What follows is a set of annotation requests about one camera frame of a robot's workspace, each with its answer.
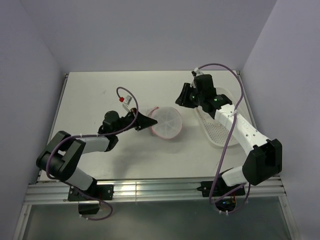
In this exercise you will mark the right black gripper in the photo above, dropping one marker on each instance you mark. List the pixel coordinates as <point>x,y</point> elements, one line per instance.
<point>183,100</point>

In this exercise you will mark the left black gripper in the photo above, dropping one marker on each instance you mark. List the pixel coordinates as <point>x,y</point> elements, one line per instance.
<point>143,122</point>

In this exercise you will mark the white mesh laundry bag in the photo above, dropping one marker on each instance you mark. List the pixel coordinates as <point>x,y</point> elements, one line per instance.
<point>169,122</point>

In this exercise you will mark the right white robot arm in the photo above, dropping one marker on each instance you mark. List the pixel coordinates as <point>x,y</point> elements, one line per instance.
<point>263,156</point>

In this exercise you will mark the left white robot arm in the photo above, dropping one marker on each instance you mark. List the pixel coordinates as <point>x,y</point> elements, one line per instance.
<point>62,154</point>

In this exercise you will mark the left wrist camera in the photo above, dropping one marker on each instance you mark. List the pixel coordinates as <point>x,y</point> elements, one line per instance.
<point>125,101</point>

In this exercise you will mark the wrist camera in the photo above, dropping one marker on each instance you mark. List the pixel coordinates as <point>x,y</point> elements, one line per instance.
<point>125,101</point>
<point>197,72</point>

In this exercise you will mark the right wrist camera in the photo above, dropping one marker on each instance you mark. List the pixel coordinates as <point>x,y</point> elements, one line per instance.
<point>197,72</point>

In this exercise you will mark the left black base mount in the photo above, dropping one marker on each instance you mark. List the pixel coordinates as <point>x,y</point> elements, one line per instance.
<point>100,192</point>

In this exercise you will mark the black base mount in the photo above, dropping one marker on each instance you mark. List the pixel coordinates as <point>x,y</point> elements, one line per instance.
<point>220,189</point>
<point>100,192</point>

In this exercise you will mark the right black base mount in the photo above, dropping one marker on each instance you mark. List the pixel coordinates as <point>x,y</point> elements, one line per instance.
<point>220,189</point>

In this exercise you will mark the aluminium mounting rail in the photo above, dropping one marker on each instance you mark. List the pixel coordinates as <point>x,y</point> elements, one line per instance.
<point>148,190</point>

